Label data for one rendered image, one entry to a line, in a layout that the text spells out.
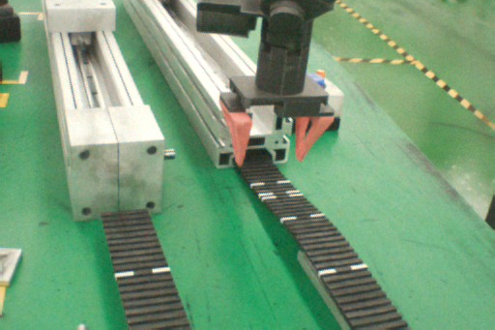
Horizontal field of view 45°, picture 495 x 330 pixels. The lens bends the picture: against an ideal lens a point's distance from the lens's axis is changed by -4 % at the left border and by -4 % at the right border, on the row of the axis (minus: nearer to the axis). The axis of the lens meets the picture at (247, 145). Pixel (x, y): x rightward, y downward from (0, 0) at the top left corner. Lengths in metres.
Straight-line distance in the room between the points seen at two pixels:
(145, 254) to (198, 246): 0.09
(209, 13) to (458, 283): 0.39
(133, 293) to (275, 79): 0.28
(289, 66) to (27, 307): 0.36
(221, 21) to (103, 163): 0.20
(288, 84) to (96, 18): 0.44
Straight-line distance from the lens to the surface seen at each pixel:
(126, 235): 0.62
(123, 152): 0.66
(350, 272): 0.61
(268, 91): 0.70
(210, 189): 0.77
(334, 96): 0.93
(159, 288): 0.56
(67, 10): 1.03
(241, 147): 0.72
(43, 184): 0.77
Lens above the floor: 1.18
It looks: 27 degrees down
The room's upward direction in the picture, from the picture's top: 6 degrees clockwise
